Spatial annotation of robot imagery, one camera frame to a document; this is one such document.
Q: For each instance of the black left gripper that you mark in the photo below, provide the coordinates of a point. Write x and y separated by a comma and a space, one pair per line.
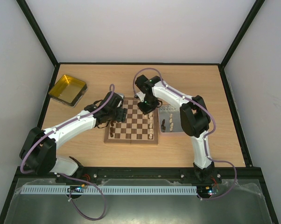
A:
122, 116

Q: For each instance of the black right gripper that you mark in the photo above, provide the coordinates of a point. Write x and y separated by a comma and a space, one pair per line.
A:
147, 108

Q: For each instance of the pink metal tin tray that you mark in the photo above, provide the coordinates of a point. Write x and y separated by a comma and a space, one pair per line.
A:
164, 113

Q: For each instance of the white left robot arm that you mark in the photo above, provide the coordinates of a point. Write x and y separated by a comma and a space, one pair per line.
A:
38, 153

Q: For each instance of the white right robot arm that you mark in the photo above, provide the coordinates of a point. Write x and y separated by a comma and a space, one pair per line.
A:
194, 117

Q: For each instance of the wooden chess board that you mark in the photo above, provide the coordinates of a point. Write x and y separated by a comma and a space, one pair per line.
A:
137, 129

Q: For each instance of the yellow tin lid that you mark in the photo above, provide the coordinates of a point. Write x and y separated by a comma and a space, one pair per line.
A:
68, 90

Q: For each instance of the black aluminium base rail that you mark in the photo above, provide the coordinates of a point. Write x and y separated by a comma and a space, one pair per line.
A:
181, 175

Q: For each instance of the slotted grey cable duct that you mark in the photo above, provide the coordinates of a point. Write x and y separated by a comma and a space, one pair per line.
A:
109, 190

